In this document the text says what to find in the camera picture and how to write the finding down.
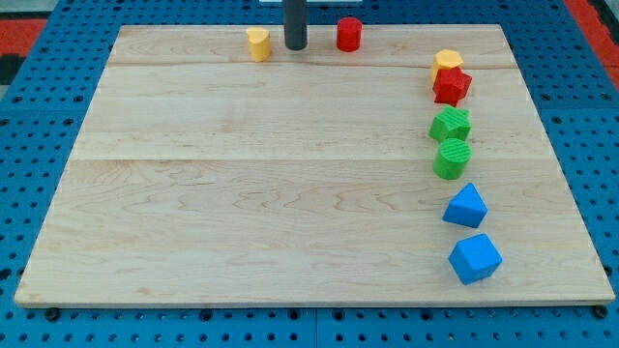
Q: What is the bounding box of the red cylinder block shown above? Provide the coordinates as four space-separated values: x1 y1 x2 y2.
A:
336 16 363 52

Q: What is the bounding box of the yellow hexagon block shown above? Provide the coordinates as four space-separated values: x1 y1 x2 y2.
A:
431 49 463 81

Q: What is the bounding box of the light wooden board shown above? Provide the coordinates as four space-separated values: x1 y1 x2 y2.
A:
15 24 615 308

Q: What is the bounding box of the green cylinder block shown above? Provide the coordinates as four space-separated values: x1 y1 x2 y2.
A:
432 138 472 180

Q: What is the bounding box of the yellow heart block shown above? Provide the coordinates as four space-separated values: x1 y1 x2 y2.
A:
246 26 272 62

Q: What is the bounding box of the green star block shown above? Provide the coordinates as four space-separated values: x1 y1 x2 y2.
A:
428 105 471 142

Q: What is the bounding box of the blue triangle block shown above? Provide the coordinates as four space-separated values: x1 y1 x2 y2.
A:
442 183 488 228

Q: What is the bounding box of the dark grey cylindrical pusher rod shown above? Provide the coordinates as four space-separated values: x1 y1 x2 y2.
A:
282 0 308 50

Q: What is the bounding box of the red star block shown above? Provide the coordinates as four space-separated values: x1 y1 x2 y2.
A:
432 68 473 107

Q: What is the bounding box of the blue cube block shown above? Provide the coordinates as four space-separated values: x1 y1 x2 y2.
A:
449 233 503 285

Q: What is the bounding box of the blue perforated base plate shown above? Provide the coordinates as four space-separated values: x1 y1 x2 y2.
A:
1 1 618 347

